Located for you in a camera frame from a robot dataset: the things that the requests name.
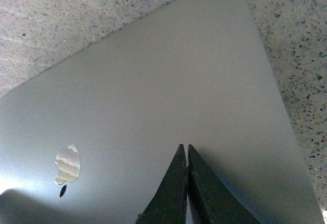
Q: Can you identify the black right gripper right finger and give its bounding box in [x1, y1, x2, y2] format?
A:
[188, 144, 259, 224]

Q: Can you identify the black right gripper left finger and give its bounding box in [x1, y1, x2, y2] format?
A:
[136, 144, 188, 224]

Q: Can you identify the grey laptop computer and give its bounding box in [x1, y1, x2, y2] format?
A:
[1, 0, 323, 223]

